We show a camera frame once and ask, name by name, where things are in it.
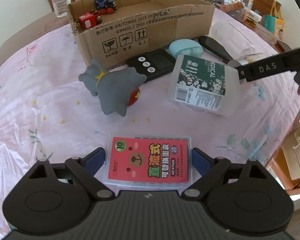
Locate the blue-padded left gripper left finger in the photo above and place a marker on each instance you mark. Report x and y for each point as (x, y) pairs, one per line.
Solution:
(83, 170)

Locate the blue toy train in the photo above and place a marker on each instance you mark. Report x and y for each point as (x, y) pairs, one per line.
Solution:
(105, 6)

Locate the red toy train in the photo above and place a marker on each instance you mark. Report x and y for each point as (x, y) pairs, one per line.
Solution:
(89, 20)

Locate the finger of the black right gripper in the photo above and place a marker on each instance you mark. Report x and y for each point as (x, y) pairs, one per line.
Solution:
(284, 62)

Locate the white medical plastic bottle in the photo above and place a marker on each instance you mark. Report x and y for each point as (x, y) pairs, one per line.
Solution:
(206, 85)

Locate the red pen refill box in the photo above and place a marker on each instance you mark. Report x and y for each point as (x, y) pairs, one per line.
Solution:
(148, 162)

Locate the brown cardboard box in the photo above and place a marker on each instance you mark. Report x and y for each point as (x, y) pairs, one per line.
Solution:
(137, 27)

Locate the light blue round case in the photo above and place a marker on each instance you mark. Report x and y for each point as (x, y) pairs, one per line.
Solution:
(185, 47)

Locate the grey toy animal figure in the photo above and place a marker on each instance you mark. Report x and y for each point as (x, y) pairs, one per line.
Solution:
(116, 90)

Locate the pink floral tablecloth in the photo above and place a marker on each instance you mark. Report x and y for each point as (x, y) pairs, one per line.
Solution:
(46, 112)

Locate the black spoon-shaped tool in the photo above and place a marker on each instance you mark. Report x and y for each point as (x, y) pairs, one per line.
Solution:
(212, 46)

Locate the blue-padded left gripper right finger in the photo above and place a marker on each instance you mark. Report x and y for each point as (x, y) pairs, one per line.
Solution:
(212, 171)

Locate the black digital timer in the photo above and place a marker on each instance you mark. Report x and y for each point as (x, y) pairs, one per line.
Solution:
(153, 64)

